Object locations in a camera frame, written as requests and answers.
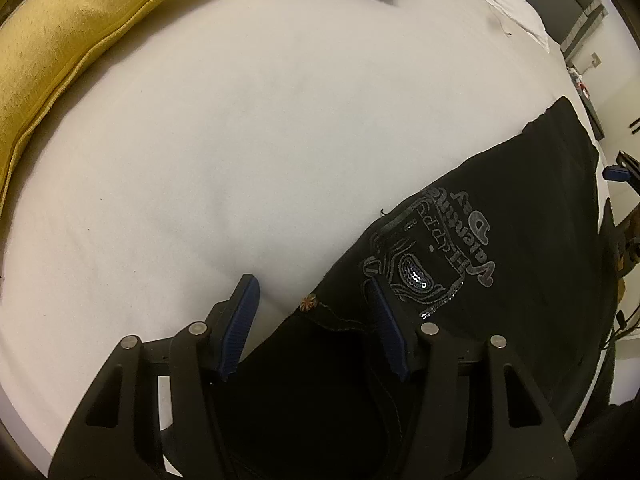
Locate yellow cushion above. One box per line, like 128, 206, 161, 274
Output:
1, 0, 165, 195

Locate white bed mattress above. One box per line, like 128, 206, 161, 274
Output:
0, 0, 614, 480

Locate black pants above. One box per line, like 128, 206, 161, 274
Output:
224, 98, 616, 479

